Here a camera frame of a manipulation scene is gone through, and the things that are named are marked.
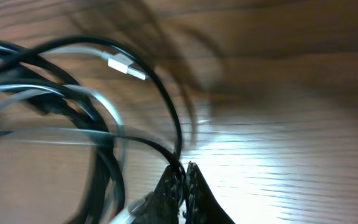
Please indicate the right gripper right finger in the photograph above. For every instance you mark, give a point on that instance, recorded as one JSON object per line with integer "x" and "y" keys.
{"x": 201, "y": 205}

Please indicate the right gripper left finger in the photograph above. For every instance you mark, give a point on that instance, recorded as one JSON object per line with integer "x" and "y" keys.
{"x": 162, "y": 206}

